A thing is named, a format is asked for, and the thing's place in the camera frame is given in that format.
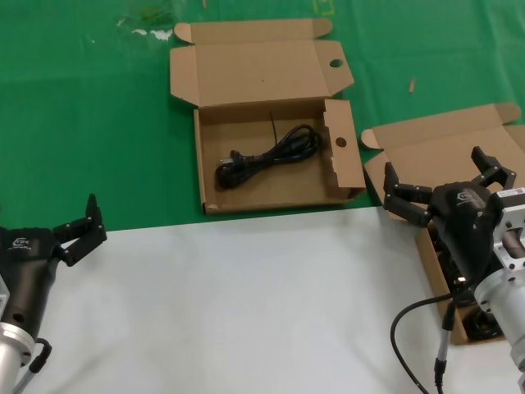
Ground cardboard box holding cables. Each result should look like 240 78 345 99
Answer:
360 103 525 346

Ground pile of black cables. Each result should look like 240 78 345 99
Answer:
430 231 509 341

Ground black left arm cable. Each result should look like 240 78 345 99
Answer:
11 337 53 394

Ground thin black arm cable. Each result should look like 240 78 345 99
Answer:
389 286 477 394

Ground black power cable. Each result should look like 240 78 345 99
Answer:
215 111 323 190

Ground cardboard box with round holes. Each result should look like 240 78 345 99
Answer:
169 18 368 216

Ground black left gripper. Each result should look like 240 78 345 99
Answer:
0 194 107 336

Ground clear plastic scrap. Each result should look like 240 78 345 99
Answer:
116 4 176 28

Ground cable with silver connector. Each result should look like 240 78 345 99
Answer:
433 297 459 394

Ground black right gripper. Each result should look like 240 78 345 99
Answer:
383 145 517 284

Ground white debris scraps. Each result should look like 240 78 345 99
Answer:
130 27 173 41

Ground silver right wrist bracket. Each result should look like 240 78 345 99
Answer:
490 187 525 274

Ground green table mat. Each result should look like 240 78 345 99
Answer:
0 0 525 233

